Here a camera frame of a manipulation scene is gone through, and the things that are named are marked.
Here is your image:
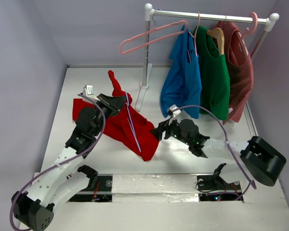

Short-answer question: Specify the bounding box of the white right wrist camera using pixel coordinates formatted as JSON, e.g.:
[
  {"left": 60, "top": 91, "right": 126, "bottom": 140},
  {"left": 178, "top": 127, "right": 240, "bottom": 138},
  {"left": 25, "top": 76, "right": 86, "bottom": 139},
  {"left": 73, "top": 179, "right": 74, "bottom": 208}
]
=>
[{"left": 167, "top": 104, "right": 182, "bottom": 122}]

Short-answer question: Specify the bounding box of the light blue wire hanger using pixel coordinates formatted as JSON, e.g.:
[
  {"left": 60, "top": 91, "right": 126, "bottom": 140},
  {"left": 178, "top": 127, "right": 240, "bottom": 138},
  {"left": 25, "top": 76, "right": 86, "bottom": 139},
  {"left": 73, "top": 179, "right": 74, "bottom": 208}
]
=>
[{"left": 124, "top": 90, "right": 141, "bottom": 152}]

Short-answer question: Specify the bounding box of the green t-shirt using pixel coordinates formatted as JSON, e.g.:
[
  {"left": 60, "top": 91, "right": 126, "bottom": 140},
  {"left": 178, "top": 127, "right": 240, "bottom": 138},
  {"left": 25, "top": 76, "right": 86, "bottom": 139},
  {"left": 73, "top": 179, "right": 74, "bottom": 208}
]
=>
[{"left": 196, "top": 26, "right": 230, "bottom": 121}]

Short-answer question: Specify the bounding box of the white and chrome clothes rack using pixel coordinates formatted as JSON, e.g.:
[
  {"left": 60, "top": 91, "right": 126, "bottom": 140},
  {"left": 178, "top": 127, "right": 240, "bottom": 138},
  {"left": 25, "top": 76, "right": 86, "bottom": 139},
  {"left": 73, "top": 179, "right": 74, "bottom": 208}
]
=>
[{"left": 125, "top": 3, "right": 280, "bottom": 111}]

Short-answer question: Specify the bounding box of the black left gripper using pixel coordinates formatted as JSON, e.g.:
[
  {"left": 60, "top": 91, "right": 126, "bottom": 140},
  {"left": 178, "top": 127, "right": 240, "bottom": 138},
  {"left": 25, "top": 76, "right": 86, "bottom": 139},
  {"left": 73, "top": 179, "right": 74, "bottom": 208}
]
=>
[{"left": 92, "top": 94, "right": 127, "bottom": 137}]

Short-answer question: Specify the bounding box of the wooden hanger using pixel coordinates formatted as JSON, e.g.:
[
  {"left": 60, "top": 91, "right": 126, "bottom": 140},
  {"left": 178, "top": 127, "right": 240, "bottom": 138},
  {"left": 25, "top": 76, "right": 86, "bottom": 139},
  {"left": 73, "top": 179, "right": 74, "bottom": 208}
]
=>
[{"left": 206, "top": 27, "right": 224, "bottom": 55}]

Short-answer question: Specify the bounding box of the thick pink plastic hanger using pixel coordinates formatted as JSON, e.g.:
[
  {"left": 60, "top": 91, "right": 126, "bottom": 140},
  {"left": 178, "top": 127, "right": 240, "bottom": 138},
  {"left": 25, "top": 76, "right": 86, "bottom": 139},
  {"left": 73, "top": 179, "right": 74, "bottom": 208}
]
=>
[{"left": 240, "top": 12, "right": 259, "bottom": 40}]

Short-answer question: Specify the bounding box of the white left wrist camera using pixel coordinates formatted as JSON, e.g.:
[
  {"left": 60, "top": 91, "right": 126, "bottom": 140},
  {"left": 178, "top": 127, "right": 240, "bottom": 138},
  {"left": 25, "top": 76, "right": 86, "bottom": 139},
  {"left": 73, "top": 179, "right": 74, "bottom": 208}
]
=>
[{"left": 81, "top": 85, "right": 99, "bottom": 102}]

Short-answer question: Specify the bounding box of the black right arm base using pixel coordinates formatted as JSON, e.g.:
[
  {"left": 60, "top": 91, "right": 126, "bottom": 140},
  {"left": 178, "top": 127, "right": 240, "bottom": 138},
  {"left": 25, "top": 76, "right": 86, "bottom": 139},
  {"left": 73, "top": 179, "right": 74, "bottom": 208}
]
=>
[{"left": 195, "top": 163, "right": 243, "bottom": 202}]

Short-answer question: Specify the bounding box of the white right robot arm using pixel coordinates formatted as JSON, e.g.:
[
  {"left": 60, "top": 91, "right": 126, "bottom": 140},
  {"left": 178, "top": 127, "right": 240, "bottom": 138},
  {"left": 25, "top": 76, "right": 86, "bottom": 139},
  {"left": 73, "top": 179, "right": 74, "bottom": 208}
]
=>
[{"left": 150, "top": 119, "right": 287, "bottom": 187}]

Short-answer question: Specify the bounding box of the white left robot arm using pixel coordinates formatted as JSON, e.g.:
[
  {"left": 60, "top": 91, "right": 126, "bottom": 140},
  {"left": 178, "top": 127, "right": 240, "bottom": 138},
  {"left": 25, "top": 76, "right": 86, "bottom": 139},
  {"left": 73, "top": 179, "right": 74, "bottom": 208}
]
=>
[{"left": 9, "top": 94, "right": 127, "bottom": 231}]

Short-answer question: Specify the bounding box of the thin pink wire hanger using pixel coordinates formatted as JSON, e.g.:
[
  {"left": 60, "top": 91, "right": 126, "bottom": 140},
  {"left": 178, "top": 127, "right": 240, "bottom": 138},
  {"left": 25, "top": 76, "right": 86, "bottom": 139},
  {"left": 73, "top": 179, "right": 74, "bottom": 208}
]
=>
[{"left": 192, "top": 12, "right": 201, "bottom": 56}]

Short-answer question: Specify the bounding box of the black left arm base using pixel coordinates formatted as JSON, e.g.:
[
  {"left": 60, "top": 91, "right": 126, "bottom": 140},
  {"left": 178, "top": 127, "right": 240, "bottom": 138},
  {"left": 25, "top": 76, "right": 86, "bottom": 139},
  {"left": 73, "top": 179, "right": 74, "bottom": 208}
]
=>
[{"left": 69, "top": 165, "right": 113, "bottom": 203}]

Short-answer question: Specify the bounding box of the blue t-shirt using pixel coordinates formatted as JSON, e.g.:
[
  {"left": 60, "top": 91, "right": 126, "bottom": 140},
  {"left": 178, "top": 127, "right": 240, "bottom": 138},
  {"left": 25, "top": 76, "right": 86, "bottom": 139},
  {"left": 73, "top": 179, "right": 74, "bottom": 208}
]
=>
[{"left": 160, "top": 29, "right": 202, "bottom": 117}]

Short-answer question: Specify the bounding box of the dusty red t-shirt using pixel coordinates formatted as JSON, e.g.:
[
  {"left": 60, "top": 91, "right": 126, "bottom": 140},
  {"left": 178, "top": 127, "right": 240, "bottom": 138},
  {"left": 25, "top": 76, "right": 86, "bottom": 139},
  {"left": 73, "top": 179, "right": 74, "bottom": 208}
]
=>
[{"left": 215, "top": 21, "right": 254, "bottom": 124}]

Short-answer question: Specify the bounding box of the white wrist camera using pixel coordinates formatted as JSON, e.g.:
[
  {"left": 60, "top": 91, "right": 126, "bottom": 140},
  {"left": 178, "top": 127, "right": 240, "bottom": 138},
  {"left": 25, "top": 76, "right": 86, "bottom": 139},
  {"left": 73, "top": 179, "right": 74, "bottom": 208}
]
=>
[
  {"left": 167, "top": 104, "right": 182, "bottom": 122},
  {"left": 81, "top": 85, "right": 99, "bottom": 102}
]

